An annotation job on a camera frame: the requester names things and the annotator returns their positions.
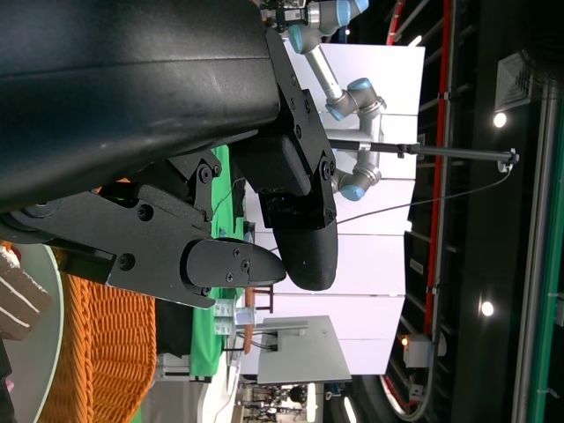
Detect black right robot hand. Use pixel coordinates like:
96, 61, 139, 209
0, 338, 17, 423

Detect white wall box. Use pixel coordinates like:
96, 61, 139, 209
401, 333, 447, 369

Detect red ceiling rail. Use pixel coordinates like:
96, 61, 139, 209
381, 0, 455, 418

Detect pale green bowl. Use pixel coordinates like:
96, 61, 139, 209
0, 244, 65, 423

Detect green tablecloth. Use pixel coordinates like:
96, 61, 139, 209
131, 147, 248, 423

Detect black backdrop cloth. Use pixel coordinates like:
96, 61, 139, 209
156, 299, 195, 358

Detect brown chocolate cake slice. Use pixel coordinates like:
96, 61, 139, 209
0, 246, 53, 340

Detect thin hanging cable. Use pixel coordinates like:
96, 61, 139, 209
268, 166, 515, 255

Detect orange wicker basket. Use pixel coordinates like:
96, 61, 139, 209
39, 271, 158, 423

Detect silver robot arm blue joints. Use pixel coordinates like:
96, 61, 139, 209
263, 0, 387, 204

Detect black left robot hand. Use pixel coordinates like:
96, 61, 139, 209
0, 0, 339, 310

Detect long black pole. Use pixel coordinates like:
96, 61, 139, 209
328, 138, 520, 171

